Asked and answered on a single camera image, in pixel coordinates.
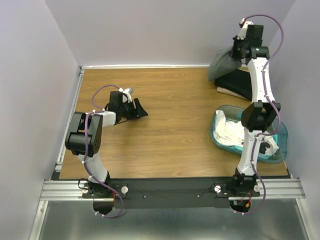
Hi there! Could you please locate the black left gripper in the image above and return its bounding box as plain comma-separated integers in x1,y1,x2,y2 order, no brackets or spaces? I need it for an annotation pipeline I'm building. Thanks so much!
119,98,148,121

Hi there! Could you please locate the grey t-shirt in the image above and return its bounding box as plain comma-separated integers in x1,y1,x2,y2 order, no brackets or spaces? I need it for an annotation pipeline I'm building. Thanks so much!
207,47,242,81

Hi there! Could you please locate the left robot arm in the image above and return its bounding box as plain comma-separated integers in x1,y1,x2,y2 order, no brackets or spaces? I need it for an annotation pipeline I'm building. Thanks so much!
65,88,148,198

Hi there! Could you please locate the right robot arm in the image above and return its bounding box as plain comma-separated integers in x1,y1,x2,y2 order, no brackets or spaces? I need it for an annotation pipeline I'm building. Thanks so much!
230,20,281,196

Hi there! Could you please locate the folded black t-shirt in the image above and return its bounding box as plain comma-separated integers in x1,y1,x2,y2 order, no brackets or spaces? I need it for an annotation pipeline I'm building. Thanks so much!
214,69,252,101

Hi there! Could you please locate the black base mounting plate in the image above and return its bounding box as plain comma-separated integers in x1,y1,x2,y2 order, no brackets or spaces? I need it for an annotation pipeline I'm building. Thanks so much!
78,177,262,216

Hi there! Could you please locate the white t-shirt in basket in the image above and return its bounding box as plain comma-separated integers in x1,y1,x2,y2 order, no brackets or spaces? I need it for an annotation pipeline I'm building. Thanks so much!
212,109,280,158

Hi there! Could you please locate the teal plastic basket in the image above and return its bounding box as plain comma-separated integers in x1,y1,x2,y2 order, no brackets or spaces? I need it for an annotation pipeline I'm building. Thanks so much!
209,105,288,164

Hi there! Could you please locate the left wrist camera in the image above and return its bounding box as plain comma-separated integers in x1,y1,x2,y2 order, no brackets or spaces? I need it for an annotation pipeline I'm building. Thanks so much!
118,87,134,103

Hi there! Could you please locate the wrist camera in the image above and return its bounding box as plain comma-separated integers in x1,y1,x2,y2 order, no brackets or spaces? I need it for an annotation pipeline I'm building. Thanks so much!
237,18,254,40
118,87,134,103

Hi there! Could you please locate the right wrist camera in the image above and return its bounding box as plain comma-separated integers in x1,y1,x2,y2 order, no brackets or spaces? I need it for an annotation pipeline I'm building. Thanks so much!
237,18,254,40

